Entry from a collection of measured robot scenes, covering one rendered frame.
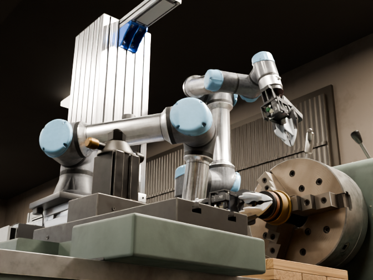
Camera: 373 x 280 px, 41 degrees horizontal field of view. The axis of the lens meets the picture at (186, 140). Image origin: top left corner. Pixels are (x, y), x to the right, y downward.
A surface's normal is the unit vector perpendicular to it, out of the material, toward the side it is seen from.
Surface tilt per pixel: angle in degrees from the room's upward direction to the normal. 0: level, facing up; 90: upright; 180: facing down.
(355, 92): 90
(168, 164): 90
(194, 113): 89
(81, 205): 90
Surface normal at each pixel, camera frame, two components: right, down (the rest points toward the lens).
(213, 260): 0.72, -0.24
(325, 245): -0.70, -0.26
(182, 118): -0.06, -0.36
